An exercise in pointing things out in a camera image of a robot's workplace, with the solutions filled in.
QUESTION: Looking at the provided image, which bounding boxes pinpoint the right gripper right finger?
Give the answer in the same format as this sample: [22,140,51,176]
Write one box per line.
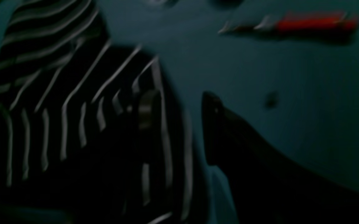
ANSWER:
[201,91,359,224]

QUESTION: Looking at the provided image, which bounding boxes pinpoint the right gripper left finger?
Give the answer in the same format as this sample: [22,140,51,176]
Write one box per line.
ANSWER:
[74,90,168,224]

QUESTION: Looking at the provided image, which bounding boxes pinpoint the navy white striped t-shirt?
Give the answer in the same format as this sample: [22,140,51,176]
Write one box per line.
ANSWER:
[0,0,208,224]

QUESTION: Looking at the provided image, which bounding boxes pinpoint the teal table cloth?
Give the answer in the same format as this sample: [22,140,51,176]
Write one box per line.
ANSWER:
[0,0,359,224]

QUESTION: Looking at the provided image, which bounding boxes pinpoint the orange handled screwdriver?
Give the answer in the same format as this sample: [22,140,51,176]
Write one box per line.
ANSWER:
[218,12,359,34]

